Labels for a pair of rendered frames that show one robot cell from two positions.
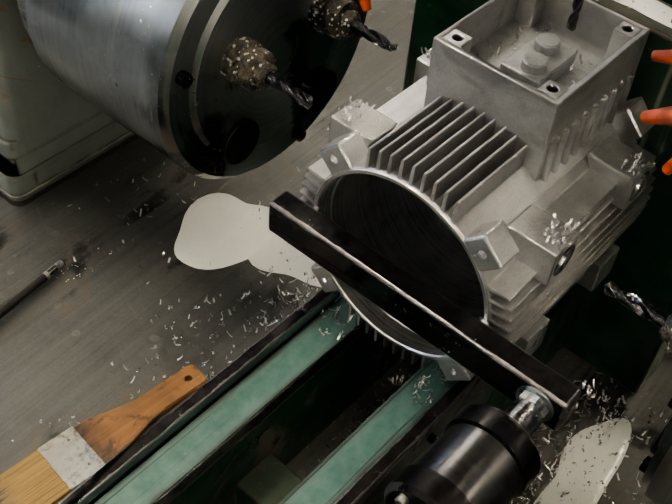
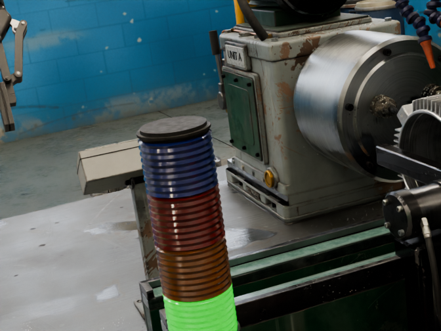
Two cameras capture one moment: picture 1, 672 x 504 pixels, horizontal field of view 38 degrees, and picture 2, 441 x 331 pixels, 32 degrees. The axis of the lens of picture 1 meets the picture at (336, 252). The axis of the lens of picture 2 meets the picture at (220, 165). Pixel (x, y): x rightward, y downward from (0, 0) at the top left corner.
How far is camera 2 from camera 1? 0.68 m
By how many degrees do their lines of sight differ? 42
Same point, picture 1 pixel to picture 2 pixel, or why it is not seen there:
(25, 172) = (292, 205)
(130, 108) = (328, 130)
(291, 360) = (383, 230)
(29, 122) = (296, 176)
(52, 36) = (302, 109)
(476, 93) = not seen: outside the picture
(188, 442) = (319, 246)
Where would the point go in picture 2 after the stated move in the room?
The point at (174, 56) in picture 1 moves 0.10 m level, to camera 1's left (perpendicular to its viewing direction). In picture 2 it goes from (344, 94) to (290, 94)
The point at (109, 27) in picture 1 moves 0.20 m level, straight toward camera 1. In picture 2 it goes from (322, 92) to (302, 122)
